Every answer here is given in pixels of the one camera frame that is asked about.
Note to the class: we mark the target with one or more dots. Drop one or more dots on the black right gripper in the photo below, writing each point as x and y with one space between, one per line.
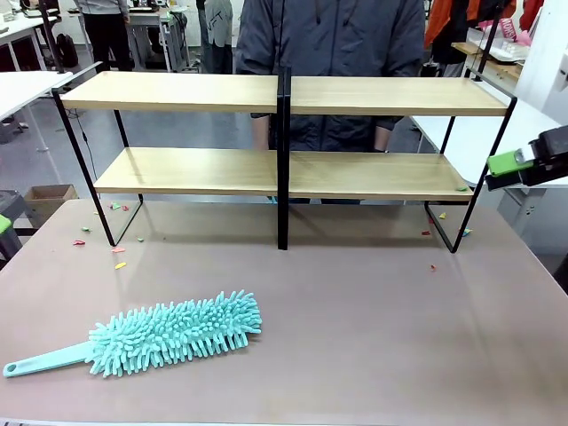
554 146

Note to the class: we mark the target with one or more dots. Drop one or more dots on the teal fluffy duster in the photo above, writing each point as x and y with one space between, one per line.
177 328

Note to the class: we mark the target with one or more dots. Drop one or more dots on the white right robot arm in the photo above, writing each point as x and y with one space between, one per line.
563 75

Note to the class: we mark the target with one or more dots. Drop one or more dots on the person's left forearm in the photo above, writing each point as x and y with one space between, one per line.
401 57

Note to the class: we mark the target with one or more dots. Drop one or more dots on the person's left hand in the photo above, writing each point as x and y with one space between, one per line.
383 139

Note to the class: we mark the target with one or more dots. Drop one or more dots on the person's right hand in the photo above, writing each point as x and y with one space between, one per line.
262 133

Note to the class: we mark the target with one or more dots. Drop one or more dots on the grey stool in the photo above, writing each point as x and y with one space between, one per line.
13 202

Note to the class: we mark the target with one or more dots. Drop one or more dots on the cardboard box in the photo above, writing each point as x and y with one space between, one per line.
49 199

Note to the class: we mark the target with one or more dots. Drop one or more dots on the white table grey legs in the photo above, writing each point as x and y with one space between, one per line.
470 133

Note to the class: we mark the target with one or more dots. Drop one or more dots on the white box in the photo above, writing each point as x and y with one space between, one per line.
510 53

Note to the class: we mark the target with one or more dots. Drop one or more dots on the white panel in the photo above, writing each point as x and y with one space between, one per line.
541 53

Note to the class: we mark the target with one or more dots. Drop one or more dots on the black clamp pole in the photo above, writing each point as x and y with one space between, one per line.
52 40
487 44

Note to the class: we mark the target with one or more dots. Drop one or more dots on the wooden workbench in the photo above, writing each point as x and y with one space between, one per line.
466 48

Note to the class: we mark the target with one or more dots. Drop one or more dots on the white side table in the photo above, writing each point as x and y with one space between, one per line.
22 89

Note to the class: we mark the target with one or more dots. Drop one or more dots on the pink printed bag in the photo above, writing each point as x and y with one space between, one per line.
510 29

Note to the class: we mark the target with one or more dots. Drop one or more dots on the red garment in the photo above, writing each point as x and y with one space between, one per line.
530 13

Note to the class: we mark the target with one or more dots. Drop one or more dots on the orange jacket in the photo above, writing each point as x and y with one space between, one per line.
439 18

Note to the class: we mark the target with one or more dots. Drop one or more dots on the black backpack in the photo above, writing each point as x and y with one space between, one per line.
66 51

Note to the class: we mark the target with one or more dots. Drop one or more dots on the bystander in black trousers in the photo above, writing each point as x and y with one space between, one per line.
104 35

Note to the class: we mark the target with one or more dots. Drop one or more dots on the person in grey jacket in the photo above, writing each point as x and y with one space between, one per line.
328 40

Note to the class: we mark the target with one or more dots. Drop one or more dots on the grey metal desk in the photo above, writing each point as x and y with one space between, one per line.
142 20

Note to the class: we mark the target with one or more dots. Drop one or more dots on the bystander in grey shirt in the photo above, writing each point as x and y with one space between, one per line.
217 26

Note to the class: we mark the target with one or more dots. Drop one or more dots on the wooden shelf unit black frame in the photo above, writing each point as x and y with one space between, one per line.
399 97
177 91

